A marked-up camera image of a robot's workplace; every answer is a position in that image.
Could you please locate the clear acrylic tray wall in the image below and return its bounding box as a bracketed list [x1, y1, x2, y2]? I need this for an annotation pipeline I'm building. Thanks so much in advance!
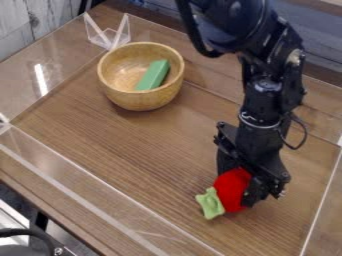
[0, 7, 342, 256]

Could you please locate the wooden bowl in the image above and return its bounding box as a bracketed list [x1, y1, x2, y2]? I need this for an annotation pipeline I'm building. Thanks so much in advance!
[96, 42, 184, 111]

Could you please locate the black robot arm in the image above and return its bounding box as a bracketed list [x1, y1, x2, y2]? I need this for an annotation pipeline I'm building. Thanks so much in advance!
[175, 0, 306, 207]

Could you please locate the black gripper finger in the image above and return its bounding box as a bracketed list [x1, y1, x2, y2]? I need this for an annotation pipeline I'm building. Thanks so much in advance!
[240, 177, 269, 208]
[216, 149, 239, 175]

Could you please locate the green rectangular block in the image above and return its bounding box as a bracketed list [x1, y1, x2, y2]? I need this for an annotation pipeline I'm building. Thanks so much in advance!
[135, 59, 170, 91]

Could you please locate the black cable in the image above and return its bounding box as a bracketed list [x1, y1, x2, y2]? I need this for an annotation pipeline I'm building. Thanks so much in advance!
[0, 227, 57, 256]

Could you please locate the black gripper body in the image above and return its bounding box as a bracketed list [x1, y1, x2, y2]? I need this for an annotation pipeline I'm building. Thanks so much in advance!
[214, 122, 291, 198]

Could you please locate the red plush strawberry toy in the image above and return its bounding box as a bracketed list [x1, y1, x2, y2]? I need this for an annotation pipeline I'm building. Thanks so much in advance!
[194, 167, 254, 221]

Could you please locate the clear acrylic corner bracket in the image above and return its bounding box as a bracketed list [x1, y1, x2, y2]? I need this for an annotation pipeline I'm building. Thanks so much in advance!
[83, 13, 131, 51]

